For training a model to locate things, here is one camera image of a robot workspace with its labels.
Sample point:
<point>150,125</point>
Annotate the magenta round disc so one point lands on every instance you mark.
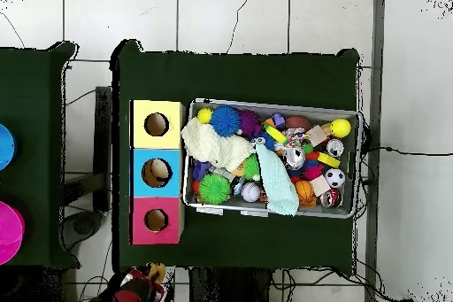
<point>9,231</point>

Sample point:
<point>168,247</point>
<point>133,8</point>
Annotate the orange basketball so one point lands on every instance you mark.
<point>304,190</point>

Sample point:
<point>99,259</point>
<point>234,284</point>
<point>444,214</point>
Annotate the black and white soccer ball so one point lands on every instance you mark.
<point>334,178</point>

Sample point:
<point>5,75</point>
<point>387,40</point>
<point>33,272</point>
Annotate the large green spiky ball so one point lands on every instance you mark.
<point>214,189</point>

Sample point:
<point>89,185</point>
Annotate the yellow ball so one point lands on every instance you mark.
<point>340,127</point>

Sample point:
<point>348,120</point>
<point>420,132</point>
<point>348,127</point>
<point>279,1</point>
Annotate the blue round disc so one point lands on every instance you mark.
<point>6,146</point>

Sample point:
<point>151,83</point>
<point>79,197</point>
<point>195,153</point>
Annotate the purple spiky rubber ball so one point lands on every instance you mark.
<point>250,124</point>

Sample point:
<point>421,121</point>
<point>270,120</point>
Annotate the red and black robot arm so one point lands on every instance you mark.
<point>127,298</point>

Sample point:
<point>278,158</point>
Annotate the dark green tablecloth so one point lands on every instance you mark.
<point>230,75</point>
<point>32,86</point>

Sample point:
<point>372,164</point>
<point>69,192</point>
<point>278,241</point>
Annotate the silver drink can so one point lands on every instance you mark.
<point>294,157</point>

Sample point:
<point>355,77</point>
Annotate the mint green muslin cloth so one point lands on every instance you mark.
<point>279,181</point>

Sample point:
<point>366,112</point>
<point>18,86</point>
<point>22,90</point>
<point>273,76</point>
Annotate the white baseball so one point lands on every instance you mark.
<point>251,192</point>

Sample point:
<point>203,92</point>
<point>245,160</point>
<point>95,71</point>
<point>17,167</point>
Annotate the blue spiky rubber ball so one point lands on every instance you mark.
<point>225,121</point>

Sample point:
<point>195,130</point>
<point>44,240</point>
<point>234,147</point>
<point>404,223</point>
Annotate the cream muslin cloth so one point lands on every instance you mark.
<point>212,146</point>

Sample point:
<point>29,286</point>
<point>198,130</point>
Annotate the wooden box with three holes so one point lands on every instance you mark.
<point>170,139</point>

